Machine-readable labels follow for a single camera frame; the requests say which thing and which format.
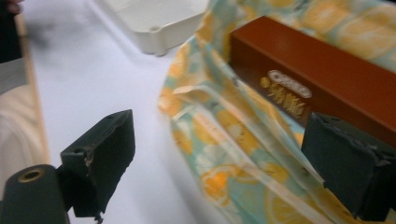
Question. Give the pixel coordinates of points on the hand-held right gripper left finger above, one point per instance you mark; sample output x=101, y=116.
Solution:
x=99, y=155

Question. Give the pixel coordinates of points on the long brown box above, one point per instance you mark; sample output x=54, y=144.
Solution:
x=311, y=59

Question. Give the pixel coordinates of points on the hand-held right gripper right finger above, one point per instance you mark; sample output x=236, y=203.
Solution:
x=351, y=168

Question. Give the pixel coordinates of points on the white plastic tray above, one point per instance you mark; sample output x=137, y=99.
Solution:
x=155, y=18

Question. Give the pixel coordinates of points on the lemon print plastic bag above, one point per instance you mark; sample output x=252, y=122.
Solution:
x=236, y=146

